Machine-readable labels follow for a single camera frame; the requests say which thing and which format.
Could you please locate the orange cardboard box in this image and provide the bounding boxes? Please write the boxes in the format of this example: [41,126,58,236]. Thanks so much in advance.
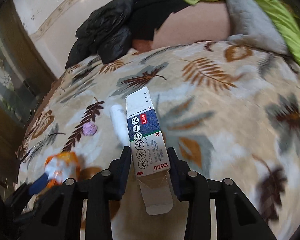
[44,151,81,188]

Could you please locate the blue white medicine box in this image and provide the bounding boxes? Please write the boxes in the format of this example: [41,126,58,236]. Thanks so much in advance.
[126,87,173,216]

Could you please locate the white plastic tube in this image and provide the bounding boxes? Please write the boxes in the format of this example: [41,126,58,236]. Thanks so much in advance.
[110,105,130,147]

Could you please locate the purple crumpled ball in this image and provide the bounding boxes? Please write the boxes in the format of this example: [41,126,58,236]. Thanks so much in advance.
[82,122,97,136]

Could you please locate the leaf-patterned plush blanket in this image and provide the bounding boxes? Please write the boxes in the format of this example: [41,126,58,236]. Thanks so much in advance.
[18,42,300,239]

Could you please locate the wooden glass cabinet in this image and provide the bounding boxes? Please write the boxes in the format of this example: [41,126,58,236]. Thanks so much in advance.
[0,0,56,199]

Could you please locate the black puffer jacket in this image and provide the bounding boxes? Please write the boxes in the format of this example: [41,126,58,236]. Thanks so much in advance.
[65,0,133,69]

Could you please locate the grey quilted pillow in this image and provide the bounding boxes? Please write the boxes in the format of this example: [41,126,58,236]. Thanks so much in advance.
[226,0,289,55]

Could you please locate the brown sofa bed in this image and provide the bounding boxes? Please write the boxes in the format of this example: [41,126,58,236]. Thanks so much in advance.
[132,0,231,53]

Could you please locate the black sweater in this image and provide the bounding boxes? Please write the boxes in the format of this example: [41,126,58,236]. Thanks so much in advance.
[128,0,190,41]

